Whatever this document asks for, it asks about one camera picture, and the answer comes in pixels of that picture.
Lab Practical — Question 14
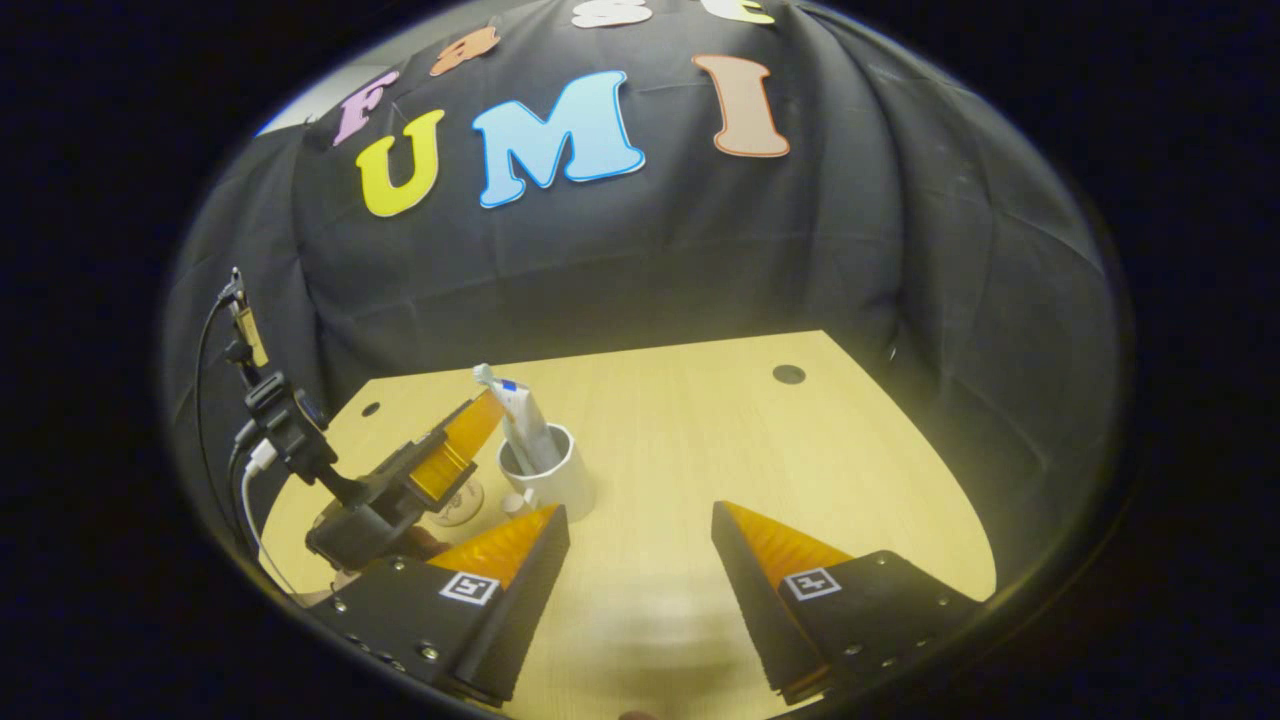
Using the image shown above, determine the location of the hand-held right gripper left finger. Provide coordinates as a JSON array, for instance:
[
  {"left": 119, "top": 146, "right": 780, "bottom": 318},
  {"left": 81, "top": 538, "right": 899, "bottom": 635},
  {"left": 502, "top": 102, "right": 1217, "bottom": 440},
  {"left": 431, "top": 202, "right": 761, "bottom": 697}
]
[{"left": 305, "top": 503, "right": 571, "bottom": 707}]

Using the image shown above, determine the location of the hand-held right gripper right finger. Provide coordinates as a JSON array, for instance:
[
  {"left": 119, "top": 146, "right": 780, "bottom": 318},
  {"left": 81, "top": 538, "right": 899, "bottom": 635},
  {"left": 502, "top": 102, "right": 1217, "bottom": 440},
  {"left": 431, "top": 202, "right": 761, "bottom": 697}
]
[{"left": 712, "top": 500, "right": 983, "bottom": 705}]

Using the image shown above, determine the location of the round wooden coaster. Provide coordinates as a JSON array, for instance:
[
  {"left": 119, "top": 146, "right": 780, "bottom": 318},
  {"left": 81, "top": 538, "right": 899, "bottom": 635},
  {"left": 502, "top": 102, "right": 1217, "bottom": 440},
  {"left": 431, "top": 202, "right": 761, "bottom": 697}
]
[{"left": 428, "top": 478, "right": 487, "bottom": 528}]

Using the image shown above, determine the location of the white toothbrush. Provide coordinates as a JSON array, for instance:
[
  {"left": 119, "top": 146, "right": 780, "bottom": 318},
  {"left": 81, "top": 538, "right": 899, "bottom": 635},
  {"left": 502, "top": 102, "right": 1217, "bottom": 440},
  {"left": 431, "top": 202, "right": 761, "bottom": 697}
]
[{"left": 472, "top": 363, "right": 531, "bottom": 477}]

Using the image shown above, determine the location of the white toothpaste tube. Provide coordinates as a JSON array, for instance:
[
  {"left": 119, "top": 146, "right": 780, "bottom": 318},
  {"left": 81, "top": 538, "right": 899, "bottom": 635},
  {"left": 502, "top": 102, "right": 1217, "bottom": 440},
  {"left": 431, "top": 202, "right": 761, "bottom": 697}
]
[{"left": 495, "top": 378, "right": 564, "bottom": 473}]

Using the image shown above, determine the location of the white cup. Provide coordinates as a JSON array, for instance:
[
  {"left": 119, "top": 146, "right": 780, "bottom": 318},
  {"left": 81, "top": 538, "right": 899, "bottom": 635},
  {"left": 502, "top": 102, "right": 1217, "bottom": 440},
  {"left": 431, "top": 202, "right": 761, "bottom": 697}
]
[{"left": 497, "top": 423, "right": 597, "bottom": 523}]

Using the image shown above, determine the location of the light wooden desktop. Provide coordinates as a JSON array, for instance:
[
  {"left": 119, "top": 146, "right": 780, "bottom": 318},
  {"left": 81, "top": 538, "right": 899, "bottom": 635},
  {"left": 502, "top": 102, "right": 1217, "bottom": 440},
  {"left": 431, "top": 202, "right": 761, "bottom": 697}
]
[{"left": 260, "top": 330, "right": 998, "bottom": 720}]

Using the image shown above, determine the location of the white cable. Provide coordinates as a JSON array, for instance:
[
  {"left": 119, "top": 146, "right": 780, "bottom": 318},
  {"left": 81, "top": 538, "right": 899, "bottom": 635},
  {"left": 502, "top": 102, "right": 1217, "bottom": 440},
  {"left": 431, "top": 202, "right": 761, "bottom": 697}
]
[{"left": 238, "top": 443, "right": 313, "bottom": 603}]

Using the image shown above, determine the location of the black cable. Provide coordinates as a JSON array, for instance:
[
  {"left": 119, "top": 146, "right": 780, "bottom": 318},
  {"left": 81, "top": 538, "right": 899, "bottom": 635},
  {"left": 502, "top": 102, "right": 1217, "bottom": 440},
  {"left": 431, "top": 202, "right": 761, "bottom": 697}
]
[{"left": 193, "top": 290, "right": 251, "bottom": 561}]

